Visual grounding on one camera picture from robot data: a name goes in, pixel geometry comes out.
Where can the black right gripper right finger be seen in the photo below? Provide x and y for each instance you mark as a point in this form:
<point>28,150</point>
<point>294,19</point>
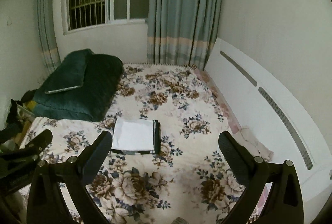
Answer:
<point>284,203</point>

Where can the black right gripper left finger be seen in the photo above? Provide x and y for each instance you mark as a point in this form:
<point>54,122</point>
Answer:
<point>46,203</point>

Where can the white small garment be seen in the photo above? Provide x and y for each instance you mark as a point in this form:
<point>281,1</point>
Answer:
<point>137,135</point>

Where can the pink cloth by headboard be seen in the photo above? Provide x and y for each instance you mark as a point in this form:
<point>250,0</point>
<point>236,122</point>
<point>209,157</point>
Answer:
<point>254,146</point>

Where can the dark green folded quilt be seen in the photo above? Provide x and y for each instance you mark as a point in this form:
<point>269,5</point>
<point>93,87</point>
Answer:
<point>81,88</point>

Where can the white bed headboard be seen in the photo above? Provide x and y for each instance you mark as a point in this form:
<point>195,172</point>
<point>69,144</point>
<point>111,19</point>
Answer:
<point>277,119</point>

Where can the floral bed blanket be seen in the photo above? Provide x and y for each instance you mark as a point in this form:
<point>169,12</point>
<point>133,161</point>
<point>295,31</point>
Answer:
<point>189,178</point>

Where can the teal left curtain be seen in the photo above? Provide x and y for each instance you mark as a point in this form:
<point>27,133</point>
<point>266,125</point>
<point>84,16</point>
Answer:
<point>46,32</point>

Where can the dark striped folded garment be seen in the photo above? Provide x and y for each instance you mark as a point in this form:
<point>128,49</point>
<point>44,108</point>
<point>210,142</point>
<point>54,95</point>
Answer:
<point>157,144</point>

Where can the teal striped curtain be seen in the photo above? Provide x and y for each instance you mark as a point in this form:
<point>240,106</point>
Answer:
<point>182,32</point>

